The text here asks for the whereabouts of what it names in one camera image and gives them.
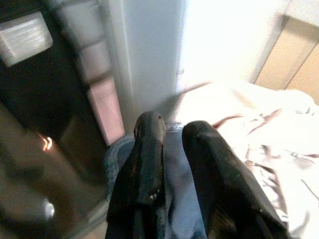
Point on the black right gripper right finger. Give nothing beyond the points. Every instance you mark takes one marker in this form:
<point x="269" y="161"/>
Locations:
<point x="219" y="179"/>

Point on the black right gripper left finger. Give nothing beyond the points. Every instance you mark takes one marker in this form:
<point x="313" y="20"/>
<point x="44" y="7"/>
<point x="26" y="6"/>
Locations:
<point x="147" y="164"/>

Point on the blue denim garment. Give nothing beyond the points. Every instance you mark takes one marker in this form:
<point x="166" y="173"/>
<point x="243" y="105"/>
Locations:
<point x="178" y="174"/>

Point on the dark glossy washing machine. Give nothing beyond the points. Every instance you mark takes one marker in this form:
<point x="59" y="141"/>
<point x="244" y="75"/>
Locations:
<point x="42" y="124"/>

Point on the white patterned bed sheet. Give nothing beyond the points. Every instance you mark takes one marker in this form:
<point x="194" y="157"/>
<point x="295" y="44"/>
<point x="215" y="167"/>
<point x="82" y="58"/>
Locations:
<point x="264" y="139"/>

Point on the light wooden cabinet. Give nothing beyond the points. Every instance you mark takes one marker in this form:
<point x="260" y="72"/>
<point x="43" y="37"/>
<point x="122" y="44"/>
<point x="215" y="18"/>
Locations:
<point x="291" y="54"/>

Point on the white label sticker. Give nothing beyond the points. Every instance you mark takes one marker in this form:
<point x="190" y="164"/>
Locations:
<point x="25" y="37"/>

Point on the white door frame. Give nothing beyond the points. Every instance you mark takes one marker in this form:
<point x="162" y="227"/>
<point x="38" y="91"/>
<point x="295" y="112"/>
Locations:
<point x="147" y="54"/>

